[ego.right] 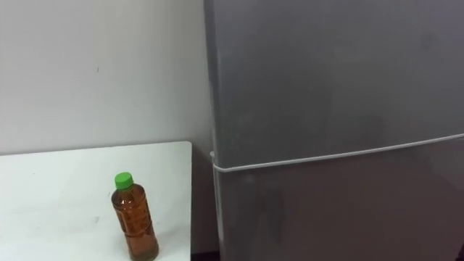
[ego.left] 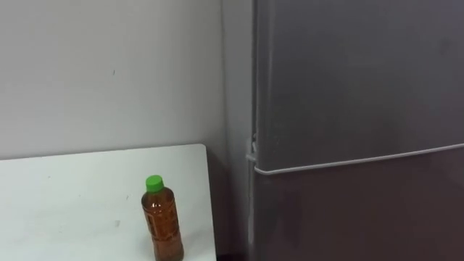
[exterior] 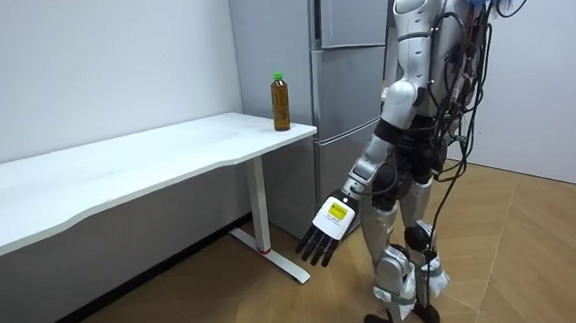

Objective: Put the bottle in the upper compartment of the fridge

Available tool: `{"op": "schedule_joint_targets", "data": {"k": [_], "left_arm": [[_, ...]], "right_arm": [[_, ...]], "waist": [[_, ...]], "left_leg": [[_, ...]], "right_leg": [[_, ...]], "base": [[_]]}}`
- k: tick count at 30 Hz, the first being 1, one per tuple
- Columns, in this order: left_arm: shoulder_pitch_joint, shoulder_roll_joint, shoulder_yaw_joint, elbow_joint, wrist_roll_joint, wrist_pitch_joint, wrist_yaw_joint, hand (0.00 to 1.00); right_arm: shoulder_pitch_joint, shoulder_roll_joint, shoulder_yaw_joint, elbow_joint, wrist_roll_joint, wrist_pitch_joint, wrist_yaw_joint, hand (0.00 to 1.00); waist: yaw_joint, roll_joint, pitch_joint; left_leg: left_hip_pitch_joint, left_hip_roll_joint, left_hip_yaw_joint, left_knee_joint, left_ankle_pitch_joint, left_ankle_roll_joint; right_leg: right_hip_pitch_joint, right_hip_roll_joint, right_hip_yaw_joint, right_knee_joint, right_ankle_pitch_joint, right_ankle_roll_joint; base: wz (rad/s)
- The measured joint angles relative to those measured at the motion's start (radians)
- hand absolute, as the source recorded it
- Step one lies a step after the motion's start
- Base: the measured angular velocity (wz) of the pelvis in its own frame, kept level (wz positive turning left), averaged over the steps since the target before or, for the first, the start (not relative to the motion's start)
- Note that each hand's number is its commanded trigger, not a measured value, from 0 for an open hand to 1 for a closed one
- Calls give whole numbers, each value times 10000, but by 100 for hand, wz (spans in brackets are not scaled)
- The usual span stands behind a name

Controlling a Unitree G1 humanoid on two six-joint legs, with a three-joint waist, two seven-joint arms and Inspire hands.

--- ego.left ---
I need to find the brown tea bottle green cap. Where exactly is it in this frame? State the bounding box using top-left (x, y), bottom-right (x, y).
top-left (141, 175), bottom-right (185, 261)

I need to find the grey fridge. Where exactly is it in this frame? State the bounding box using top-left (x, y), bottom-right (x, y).
top-left (246, 0), bottom-right (464, 261)

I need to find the white desk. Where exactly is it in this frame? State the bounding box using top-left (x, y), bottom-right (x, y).
top-left (0, 143), bottom-right (218, 261)

